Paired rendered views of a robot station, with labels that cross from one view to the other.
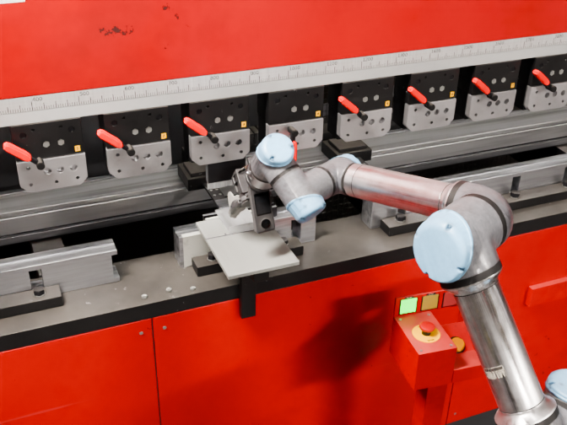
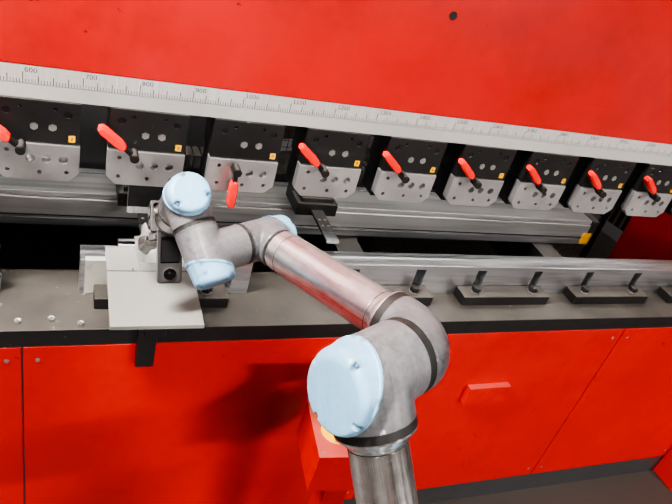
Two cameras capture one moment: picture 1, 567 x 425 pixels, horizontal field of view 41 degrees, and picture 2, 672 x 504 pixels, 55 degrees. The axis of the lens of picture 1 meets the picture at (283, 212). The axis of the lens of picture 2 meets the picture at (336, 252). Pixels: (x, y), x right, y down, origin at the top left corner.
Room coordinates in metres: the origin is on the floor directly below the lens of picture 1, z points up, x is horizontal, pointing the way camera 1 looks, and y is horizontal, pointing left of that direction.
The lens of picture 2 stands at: (0.52, -0.17, 1.88)
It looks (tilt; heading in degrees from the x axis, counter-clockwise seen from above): 32 degrees down; 356
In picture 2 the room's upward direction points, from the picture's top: 17 degrees clockwise
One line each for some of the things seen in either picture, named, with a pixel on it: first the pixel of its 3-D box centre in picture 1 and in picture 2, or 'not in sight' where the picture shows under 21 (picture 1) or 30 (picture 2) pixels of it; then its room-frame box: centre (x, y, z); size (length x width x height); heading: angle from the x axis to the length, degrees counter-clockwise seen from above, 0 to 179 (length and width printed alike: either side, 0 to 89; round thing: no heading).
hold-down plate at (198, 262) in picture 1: (248, 255); (162, 296); (1.70, 0.09, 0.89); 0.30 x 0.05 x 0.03; 113
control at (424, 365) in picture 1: (440, 337); (351, 436); (1.55, -0.41, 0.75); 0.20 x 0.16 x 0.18; 107
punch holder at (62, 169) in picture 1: (48, 148); not in sight; (1.57, 0.54, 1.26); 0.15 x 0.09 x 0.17; 113
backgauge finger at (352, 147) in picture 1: (357, 158); (319, 212); (2.06, -0.22, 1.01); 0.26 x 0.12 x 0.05; 23
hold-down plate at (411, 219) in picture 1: (429, 218); (379, 295); (1.92, -0.43, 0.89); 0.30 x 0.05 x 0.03; 113
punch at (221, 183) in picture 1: (225, 169); (152, 195); (1.74, 0.15, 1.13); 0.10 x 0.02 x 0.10; 113
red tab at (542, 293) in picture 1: (548, 292); (485, 393); (1.99, -0.85, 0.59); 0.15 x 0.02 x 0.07; 113
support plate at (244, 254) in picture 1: (245, 242); (152, 285); (1.60, 0.09, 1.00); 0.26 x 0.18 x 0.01; 23
